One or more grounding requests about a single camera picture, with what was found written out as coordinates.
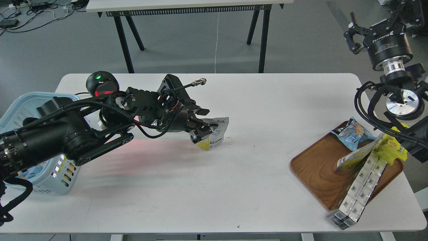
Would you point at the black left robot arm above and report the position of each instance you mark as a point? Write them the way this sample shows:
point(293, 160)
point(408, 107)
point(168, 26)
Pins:
point(86, 129)

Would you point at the black barcode scanner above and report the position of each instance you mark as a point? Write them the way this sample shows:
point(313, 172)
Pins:
point(101, 82)

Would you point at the yellow silver snack pouch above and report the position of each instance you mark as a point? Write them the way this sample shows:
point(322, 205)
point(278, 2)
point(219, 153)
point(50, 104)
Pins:
point(351, 160)

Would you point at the blue snack bag in basket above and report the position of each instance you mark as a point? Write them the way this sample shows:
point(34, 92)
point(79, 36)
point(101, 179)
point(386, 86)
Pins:
point(31, 173)

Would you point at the silver white long snack pack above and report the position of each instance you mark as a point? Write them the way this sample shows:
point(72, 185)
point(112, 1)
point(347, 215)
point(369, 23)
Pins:
point(354, 197)

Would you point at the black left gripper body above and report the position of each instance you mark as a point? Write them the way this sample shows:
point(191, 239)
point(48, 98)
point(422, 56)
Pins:
point(169, 108)

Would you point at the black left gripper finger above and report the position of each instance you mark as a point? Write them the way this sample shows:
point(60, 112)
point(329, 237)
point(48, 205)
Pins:
point(201, 111)
point(202, 131)

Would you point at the yellow cartoon snack pack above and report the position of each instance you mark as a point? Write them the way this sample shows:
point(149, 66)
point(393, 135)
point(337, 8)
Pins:
point(388, 149)

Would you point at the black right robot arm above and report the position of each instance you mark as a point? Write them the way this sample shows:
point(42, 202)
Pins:
point(399, 95)

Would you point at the yellow nut snack pouch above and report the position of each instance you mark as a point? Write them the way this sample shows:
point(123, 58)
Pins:
point(218, 126)

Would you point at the white background table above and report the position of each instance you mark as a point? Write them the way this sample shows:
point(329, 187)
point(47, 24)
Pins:
point(129, 8)

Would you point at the light blue plastic basket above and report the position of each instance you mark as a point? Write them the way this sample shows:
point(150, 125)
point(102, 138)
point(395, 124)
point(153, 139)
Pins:
point(59, 173)

